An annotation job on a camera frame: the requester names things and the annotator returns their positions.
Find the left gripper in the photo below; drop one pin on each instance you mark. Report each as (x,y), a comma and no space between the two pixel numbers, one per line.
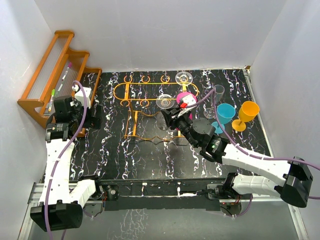
(94,122)

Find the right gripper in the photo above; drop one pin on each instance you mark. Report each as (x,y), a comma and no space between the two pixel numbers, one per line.
(174,119)

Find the clear short wine glass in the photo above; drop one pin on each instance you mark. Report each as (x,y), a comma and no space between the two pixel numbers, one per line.
(164,101)

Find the pink plastic wine glass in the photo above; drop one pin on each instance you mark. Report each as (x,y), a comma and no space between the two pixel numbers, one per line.
(181,100)

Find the clear large wine glass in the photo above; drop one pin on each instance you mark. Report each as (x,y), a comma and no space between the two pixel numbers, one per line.
(183,79)

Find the clear champagne flute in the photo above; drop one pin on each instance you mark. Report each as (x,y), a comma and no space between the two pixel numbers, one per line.
(215,97)

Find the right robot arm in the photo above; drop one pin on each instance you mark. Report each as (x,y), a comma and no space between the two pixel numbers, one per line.
(288,179)

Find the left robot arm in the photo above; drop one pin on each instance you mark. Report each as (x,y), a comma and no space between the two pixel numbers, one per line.
(61,207)

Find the gold metal wine glass rack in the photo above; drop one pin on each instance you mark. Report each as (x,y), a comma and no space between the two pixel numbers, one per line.
(139,93)

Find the teal plastic wine glass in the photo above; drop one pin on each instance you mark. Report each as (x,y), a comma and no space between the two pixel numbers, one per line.
(225,113)

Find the orange plastic wine glass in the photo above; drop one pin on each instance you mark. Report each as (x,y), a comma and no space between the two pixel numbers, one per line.
(248,111)

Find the green capped marker pen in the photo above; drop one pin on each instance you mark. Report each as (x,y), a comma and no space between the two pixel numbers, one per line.
(50,104)

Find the pink capped marker pen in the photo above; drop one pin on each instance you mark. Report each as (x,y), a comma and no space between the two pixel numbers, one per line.
(65,75)

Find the orange wooden stepped shelf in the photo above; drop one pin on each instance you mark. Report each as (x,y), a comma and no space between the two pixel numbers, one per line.
(49,72)

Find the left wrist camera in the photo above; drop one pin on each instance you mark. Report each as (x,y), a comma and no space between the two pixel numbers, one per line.
(78,94)

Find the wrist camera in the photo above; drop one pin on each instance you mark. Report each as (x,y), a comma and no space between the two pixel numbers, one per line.
(188,103)
(78,94)

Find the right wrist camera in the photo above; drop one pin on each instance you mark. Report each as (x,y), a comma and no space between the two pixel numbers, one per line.
(188,103)

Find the aluminium base frame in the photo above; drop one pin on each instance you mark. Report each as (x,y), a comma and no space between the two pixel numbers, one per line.
(172,194)

